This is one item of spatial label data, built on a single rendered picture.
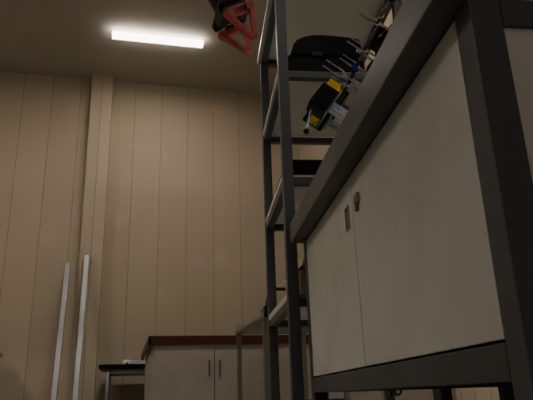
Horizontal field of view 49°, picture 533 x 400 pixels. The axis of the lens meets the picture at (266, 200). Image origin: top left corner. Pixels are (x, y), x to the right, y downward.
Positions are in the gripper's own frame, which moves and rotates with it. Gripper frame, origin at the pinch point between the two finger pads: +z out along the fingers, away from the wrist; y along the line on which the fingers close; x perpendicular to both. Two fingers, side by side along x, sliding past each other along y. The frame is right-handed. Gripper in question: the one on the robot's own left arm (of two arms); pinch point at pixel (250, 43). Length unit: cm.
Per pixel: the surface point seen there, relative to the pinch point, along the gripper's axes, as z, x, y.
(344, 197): 35.9, -6.7, 13.5
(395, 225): 48, 4, -17
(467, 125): 42, 5, -46
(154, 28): -345, -193, 571
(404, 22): 24.9, -0.6, -40.1
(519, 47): 38, -3, -51
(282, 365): 87, -57, 332
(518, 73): 40, -1, -51
